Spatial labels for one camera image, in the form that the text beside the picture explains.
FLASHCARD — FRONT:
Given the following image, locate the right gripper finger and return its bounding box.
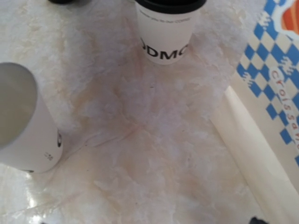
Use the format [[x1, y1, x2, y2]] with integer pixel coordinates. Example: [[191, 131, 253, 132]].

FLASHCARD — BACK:
[[249, 217, 268, 224]]

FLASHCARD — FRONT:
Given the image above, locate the checkered paper takeout bag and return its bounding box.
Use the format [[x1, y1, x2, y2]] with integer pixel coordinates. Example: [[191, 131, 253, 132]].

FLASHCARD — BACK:
[[211, 0, 299, 224]]

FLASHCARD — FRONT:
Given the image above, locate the white paper coffee cup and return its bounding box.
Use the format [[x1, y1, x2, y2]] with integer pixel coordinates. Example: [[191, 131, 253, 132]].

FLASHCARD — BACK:
[[135, 2, 199, 65]]

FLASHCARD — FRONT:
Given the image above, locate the black plastic cup lid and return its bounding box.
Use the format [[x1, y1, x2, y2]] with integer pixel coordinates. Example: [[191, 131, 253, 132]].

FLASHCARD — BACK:
[[136, 0, 206, 14]]

